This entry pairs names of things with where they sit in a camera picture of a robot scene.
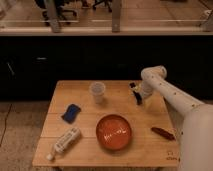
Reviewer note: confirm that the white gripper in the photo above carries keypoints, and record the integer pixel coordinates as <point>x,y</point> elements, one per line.
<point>144,89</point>

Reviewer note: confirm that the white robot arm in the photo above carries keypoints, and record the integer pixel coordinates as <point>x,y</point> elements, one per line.
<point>196,147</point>

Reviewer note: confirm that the translucent white cup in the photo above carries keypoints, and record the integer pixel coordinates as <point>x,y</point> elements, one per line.
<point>97,90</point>

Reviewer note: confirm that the orange ceramic bowl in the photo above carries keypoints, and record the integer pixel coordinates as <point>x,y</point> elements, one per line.
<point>113,132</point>

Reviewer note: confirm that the wooden table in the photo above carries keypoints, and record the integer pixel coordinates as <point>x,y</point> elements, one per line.
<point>146,149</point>

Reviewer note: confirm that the blue sponge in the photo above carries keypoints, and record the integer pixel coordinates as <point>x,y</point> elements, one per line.
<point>71,113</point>

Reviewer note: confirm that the white tube bottle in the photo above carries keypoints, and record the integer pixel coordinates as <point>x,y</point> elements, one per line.
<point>64,142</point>

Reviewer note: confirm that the black office chair left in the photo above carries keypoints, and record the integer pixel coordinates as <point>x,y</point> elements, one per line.
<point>59,8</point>

